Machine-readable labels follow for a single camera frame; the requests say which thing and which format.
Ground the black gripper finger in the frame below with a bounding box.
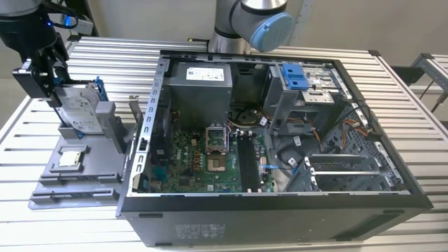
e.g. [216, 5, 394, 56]
[12, 52, 63, 109]
[54, 33, 72, 81]

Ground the hard disk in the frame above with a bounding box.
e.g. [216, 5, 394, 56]
[54, 76, 108, 137]

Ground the orange yellow power wire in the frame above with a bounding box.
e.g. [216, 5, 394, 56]
[343, 118, 383, 141]

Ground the metal disk bay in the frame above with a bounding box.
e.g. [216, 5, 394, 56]
[286, 154, 394, 192]

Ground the silver CPU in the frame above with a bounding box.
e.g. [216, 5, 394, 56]
[58, 151, 84, 167]

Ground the grey parts rack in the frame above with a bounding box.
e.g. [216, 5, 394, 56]
[28, 101, 142, 211]

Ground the dark RAM stick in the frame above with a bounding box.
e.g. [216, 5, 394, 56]
[48, 191, 95, 197]
[52, 176, 106, 183]

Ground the black case fan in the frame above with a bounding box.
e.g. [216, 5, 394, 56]
[151, 86, 175, 161]

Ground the grey power supply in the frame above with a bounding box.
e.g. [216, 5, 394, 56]
[164, 62, 234, 127]

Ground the green motherboard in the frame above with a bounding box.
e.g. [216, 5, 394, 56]
[150, 123, 278, 194]

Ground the metal socket cover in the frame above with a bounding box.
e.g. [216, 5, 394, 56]
[204, 123, 231, 155]

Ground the CPU socket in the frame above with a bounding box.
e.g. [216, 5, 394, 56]
[206, 154, 228, 174]

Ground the metal drive cage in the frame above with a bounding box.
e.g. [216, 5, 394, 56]
[262, 62, 354, 132]

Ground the blue drive latch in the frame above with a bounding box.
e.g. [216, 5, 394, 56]
[282, 64, 311, 90]

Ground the black RAM slot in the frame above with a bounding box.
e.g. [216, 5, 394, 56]
[236, 130, 254, 194]
[247, 130, 263, 194]

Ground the black open PC case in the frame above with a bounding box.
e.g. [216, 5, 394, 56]
[115, 49, 435, 247]

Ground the metal slat side table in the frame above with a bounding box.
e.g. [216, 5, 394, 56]
[410, 52, 448, 111]

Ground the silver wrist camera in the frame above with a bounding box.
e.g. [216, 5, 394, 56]
[75, 16, 95, 34]

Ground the black background post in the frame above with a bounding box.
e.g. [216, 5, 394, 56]
[75, 0, 102, 37]

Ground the graphics card with metal bracket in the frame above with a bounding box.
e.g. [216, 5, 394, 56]
[126, 94, 147, 161]

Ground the yellow black wire bundle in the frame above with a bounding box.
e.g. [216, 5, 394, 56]
[227, 109, 272, 129]

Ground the black wire white label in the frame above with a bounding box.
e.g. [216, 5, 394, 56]
[276, 156, 302, 175]
[275, 135, 306, 158]

